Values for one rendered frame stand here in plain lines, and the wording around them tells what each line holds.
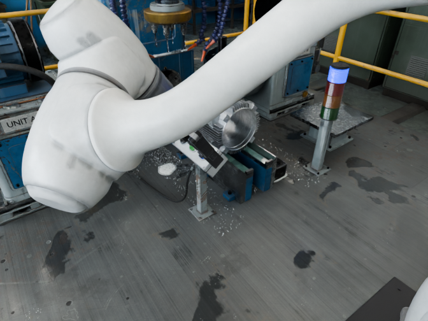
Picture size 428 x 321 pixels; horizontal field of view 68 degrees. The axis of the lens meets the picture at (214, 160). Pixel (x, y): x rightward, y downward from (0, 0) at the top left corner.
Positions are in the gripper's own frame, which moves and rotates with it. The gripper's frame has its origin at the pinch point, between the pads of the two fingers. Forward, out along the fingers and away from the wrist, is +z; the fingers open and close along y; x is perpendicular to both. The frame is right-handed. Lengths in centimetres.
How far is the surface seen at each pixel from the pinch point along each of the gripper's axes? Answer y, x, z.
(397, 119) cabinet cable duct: 75, -167, 263
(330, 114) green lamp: 8, -40, 41
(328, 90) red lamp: 10, -44, 34
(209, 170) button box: 8.0, 2.4, 12.3
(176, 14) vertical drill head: 59, -33, 2
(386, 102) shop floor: 108, -195, 288
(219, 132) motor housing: 23.3, -9.5, 21.3
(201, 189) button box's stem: 15.2, 8.3, 23.5
